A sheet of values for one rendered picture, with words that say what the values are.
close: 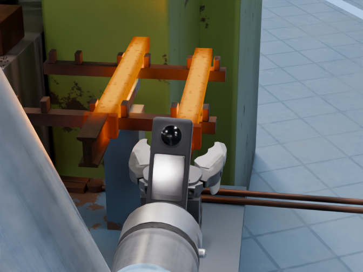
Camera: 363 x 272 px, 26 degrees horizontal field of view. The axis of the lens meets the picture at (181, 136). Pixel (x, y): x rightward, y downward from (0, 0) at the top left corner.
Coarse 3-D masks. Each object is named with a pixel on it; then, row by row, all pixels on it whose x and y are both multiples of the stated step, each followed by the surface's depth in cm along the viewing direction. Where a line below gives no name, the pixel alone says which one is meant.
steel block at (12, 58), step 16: (16, 0) 181; (32, 0) 181; (32, 16) 170; (32, 32) 159; (16, 48) 151; (32, 48) 155; (0, 64) 143; (16, 64) 147; (32, 64) 156; (16, 80) 147; (32, 80) 156; (32, 96) 157; (48, 96) 167; (48, 128) 168; (48, 144) 169
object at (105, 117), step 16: (128, 48) 137; (144, 48) 137; (128, 64) 129; (112, 80) 123; (128, 80) 123; (112, 96) 117; (96, 112) 109; (112, 112) 112; (96, 128) 104; (112, 128) 110; (96, 144) 105; (80, 160) 104; (96, 160) 104
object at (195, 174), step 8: (144, 168) 96; (192, 168) 96; (144, 176) 94; (192, 176) 94; (200, 176) 94; (144, 184) 93; (192, 184) 93; (200, 184) 93; (144, 192) 93; (192, 192) 93; (200, 192) 95; (144, 200) 94; (192, 200) 93; (200, 200) 98; (192, 208) 93; (200, 208) 99; (200, 216) 97; (200, 224) 99
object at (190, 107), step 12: (204, 48) 137; (192, 60) 131; (204, 60) 131; (192, 72) 126; (204, 72) 126; (192, 84) 121; (204, 84) 121; (192, 96) 117; (204, 96) 122; (180, 108) 113; (192, 108) 113; (192, 120) 109; (192, 144) 107
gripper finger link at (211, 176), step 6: (222, 156) 100; (216, 162) 98; (222, 162) 98; (204, 168) 97; (210, 168) 97; (216, 168) 97; (222, 168) 98; (204, 174) 95; (210, 174) 95; (216, 174) 96; (204, 180) 94; (210, 180) 95; (216, 180) 96; (204, 186) 94; (210, 186) 96
